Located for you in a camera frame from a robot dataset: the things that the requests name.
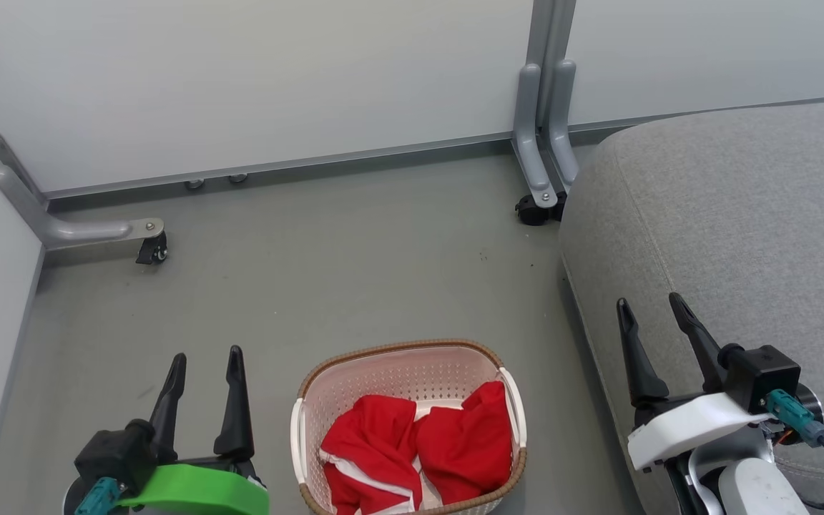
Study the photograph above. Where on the grey fabric sofa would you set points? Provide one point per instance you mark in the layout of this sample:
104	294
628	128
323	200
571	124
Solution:
741	214

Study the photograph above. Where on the small round levelling foot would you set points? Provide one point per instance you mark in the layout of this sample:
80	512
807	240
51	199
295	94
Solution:
238	178
194	184

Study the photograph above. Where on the grey partition post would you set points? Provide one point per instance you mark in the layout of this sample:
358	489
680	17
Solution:
548	36

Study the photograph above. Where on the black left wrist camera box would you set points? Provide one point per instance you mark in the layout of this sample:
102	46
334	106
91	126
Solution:
115	450

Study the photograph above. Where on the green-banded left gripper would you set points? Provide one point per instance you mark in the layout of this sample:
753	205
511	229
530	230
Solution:
197	490

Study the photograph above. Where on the red clothing with white stripes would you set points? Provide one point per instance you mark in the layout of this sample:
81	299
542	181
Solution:
462	443

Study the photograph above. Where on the cream perforated laundry basket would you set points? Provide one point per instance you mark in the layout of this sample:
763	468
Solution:
398	372

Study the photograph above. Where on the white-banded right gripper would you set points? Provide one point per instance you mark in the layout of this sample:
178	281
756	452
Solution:
691	425

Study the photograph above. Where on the black caster wheel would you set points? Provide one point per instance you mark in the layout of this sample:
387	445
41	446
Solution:
153	250
535	211

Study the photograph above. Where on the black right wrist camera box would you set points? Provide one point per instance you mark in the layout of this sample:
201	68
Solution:
766	375

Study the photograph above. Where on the grey curved partition foot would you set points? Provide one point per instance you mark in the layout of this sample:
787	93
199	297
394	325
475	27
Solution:
562	136
530	143

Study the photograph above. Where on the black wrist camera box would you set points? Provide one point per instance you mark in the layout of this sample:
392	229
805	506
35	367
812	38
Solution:
115	450
766	375

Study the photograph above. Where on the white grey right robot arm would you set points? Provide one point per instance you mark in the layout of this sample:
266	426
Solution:
759	490

